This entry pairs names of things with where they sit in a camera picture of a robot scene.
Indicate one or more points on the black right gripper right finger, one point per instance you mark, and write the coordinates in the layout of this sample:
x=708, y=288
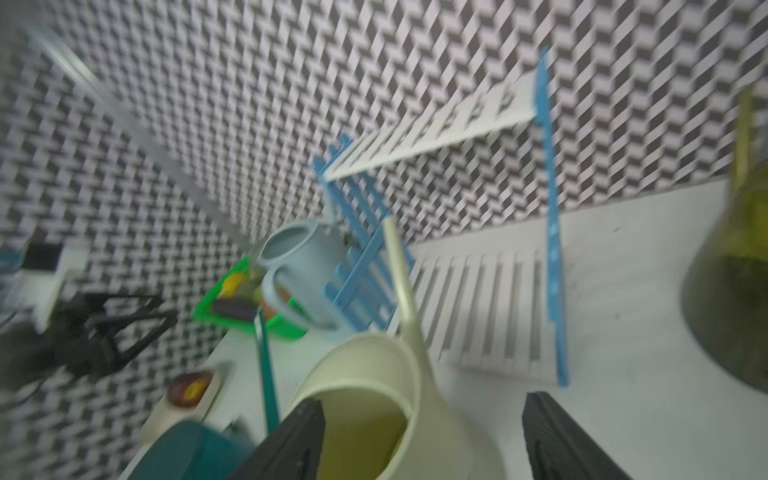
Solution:
x=557, y=446

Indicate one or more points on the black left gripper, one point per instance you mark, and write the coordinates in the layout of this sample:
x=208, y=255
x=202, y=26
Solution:
x=82, y=333

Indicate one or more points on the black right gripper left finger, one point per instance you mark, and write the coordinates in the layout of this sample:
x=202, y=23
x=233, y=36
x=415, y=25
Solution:
x=292, y=451

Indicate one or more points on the pale green watering can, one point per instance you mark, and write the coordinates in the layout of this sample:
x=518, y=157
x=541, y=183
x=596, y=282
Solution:
x=384, y=415

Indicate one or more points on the dark teal watering can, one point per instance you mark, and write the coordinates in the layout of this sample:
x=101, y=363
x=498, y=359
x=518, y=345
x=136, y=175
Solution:
x=244, y=414

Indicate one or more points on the light blue watering can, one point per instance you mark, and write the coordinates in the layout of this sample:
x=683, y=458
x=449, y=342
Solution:
x=300, y=259

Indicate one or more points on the olive transparent watering can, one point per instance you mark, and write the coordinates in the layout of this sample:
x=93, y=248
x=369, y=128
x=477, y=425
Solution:
x=724, y=293

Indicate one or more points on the blue and white slatted shelf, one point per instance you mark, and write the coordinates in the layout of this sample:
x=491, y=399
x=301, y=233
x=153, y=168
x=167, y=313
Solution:
x=491, y=300

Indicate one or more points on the red apple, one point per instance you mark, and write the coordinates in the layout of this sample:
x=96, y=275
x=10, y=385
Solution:
x=187, y=390

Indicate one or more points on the white dish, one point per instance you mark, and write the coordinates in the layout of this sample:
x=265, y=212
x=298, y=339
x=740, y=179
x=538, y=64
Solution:
x=165, y=415

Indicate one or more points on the green plastic basket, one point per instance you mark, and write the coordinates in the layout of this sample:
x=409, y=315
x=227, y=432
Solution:
x=236, y=299

